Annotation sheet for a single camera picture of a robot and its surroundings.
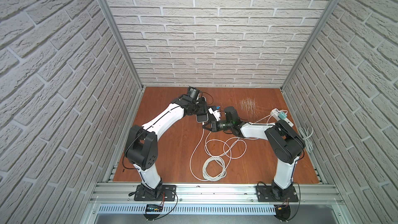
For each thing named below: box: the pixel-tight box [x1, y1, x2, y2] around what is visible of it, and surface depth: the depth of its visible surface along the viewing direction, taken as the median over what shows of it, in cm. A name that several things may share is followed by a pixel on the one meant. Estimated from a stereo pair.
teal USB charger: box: [278, 111, 288, 120], surface depth 97 cm
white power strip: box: [270, 108, 294, 128], surface depth 104 cm
